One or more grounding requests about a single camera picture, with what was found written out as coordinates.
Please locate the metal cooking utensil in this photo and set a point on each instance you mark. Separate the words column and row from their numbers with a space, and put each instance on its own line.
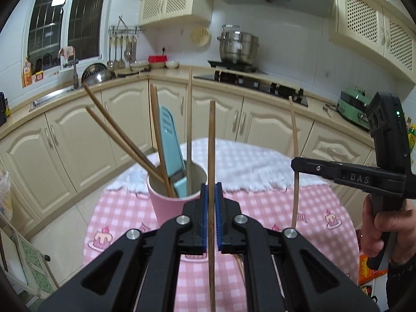
column 127, row 47
column 110, row 52
column 122, row 52
column 116, row 52
column 134, row 48

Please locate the beige kitchen countertop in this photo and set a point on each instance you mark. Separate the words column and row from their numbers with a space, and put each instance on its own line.
column 130, row 79

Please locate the wall utensil rack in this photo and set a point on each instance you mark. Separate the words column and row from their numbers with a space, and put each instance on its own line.
column 125, row 31

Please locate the black pan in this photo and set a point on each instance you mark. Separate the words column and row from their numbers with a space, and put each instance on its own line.
column 133, row 72

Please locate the metal colander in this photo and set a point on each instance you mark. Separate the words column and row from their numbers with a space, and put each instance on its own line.
column 92, row 69

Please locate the person's right forearm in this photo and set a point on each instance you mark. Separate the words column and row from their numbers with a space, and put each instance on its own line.
column 401, row 289

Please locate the light wooden chopstick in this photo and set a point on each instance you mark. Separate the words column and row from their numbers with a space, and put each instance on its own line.
column 294, row 136

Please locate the round yellow trivet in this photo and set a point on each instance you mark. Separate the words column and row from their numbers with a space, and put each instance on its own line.
column 200, row 35

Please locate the black kettle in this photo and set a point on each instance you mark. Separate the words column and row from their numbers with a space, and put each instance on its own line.
column 3, row 110

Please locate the bunch of wooden chopsticks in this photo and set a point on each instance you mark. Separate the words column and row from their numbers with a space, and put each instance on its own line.
column 189, row 110

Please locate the pink cup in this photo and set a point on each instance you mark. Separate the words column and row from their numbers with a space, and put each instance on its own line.
column 165, row 208

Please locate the black gas stove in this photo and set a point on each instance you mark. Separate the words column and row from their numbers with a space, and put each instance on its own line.
column 253, row 84

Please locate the cream base cabinets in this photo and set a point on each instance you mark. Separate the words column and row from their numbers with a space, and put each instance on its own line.
column 81, row 143

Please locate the pink rag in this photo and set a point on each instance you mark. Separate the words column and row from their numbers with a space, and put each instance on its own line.
column 67, row 52

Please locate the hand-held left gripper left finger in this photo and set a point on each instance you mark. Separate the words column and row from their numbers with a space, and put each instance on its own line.
column 204, row 221

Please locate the light blue knife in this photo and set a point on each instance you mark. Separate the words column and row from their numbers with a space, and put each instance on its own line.
column 172, row 149

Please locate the metal wok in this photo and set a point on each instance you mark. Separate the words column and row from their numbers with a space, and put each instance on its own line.
column 100, row 77

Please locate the cream lattice door cabinet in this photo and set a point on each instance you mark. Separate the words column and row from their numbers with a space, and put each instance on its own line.
column 172, row 5
column 360, row 19

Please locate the white bowl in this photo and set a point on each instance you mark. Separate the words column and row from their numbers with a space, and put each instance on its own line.
column 172, row 64
column 139, row 65
column 157, row 65

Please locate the green kitchen appliance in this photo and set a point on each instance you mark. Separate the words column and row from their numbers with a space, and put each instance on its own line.
column 354, row 107

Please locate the kitchen window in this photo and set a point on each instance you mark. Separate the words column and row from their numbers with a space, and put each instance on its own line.
column 48, row 22

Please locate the orange snack packet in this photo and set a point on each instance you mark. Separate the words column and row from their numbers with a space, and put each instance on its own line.
column 369, row 274

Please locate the orange dish soap bottle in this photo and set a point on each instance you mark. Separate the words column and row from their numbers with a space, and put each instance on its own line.
column 27, row 76

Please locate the metal faucet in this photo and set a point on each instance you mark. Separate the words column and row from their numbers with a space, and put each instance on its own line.
column 75, row 71

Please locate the small jar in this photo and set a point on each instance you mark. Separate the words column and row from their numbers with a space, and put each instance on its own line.
column 39, row 76

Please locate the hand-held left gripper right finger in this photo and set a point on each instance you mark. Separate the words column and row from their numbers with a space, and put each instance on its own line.
column 219, row 221

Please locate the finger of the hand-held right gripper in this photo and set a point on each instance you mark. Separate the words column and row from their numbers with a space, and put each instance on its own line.
column 312, row 167

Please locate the red container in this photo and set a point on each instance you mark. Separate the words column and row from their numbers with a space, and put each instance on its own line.
column 157, row 58

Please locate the person's right hand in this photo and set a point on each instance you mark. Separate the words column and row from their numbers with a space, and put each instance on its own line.
column 373, row 234

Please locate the metal glass shelf rack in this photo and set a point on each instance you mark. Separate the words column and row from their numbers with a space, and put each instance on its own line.
column 29, row 260

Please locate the white checkered cloth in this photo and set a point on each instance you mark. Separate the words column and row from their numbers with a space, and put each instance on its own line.
column 253, row 165

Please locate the plastic bag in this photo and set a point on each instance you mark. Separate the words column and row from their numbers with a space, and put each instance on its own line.
column 5, row 195

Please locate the brown wooden chopstick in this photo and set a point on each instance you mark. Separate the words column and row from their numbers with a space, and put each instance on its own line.
column 212, row 136

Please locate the steel steamer pot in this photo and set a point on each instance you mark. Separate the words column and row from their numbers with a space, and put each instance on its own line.
column 237, row 47

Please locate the black induction cooker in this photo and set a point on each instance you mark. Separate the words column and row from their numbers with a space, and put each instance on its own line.
column 237, row 65

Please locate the steel sink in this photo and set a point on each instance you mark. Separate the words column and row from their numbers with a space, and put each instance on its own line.
column 55, row 97

